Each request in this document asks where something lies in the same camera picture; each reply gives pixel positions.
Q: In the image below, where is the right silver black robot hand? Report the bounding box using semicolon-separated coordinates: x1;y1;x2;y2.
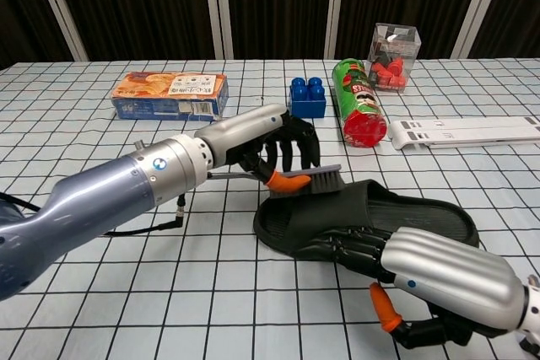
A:
310;226;528;351

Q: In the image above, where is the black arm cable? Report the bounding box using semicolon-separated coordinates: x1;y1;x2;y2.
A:
0;191;189;238

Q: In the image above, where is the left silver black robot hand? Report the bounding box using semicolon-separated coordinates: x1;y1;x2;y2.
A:
196;102;321;192

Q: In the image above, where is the checked tablecloth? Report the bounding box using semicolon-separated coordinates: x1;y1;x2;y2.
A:
0;57;540;360

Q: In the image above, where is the grey tool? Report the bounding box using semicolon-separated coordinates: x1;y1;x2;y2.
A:
206;163;345;200

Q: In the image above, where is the clear box with red pieces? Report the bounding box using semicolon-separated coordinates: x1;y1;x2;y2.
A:
365;22;422;94

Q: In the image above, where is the green crisps can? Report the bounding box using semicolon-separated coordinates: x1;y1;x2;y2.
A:
331;58;388;149

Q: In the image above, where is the orange biscuit box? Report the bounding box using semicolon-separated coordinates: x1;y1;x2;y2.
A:
110;72;230;121

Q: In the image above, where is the blue building block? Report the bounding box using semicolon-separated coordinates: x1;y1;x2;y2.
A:
289;76;327;119

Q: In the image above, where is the black slipper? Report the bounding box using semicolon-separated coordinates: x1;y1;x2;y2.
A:
252;179;481;262

